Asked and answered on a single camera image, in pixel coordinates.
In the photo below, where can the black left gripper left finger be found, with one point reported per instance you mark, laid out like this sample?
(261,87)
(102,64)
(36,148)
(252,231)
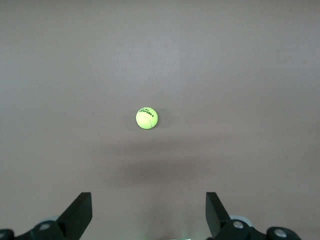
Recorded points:
(75,217)

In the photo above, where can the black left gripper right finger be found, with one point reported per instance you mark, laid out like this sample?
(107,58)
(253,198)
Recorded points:
(217,217)

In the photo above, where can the yellow-green tennis ball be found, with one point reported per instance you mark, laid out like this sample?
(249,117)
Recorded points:
(147,118)

